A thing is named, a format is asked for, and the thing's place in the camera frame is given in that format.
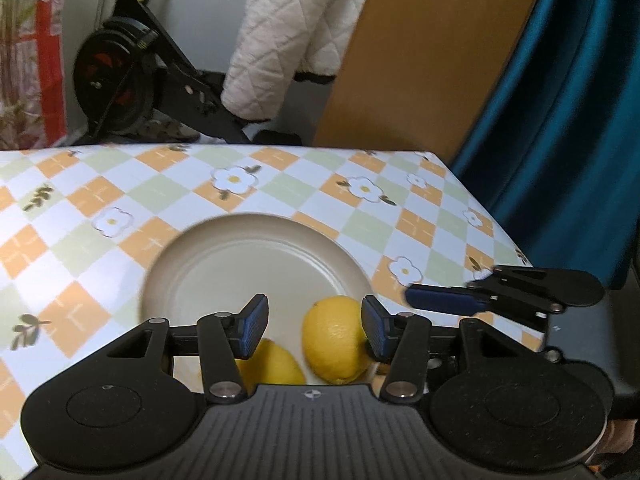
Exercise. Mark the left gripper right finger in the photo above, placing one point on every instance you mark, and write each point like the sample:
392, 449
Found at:
402, 341

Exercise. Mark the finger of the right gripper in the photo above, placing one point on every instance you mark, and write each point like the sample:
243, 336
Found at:
448, 300
528, 296

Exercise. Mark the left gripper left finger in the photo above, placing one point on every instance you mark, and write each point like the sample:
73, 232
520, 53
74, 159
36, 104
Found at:
224, 338

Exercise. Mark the yellow lemon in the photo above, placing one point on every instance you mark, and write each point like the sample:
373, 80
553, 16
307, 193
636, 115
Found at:
333, 340
270, 364

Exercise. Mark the right human hand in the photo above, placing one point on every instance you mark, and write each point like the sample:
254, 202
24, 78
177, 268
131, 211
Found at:
617, 438

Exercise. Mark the teal curtain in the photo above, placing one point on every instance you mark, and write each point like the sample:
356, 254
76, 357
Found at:
554, 155

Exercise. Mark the checkered floral tablecloth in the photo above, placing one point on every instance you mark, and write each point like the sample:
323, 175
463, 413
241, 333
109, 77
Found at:
95, 240

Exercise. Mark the wooden board panel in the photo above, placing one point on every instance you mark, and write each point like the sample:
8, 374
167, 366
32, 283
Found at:
417, 73

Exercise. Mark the black exercise bike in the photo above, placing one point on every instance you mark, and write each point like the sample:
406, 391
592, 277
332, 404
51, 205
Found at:
130, 68

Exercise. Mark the red printed backdrop cloth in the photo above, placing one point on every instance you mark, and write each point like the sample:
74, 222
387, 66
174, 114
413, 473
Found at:
33, 111

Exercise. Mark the white quilted blanket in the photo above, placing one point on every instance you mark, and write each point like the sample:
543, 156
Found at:
280, 39

